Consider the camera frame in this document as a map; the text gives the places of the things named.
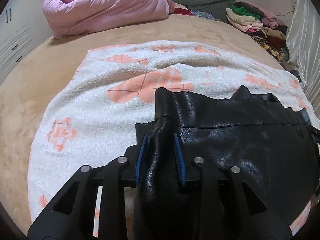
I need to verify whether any pile of folded clothes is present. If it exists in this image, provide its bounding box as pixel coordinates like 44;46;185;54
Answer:
226;2;302;82

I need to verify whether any white peach patterned blanket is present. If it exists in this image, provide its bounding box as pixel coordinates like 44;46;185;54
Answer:
28;41;319;239

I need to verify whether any white satin curtain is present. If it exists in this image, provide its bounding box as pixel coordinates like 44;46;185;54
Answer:
286;0;319;115

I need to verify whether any pink rolled quilt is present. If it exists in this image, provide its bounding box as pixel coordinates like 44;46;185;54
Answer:
43;0;175;39

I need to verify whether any white wardrobe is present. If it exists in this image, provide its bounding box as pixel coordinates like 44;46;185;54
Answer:
1;0;51;83

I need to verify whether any tan bed cover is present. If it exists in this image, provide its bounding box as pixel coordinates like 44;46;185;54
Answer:
1;15;280;232

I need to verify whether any black leather jacket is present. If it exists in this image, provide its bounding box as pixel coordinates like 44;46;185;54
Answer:
133;86;319;239

